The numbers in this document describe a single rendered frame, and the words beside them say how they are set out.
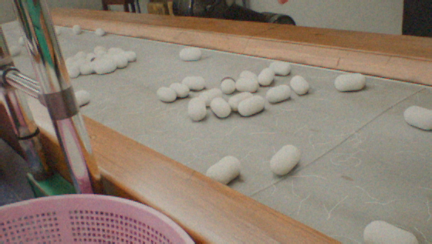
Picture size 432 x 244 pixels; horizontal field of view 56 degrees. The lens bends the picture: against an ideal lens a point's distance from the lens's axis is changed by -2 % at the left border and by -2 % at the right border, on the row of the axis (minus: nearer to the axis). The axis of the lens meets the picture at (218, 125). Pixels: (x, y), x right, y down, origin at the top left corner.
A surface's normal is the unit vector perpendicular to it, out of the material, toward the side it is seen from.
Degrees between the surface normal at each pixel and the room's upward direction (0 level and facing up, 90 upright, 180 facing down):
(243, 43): 45
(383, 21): 90
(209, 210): 0
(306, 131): 0
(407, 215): 0
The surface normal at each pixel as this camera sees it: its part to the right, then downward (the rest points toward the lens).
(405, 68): -0.62, -0.36
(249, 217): -0.14, -0.89
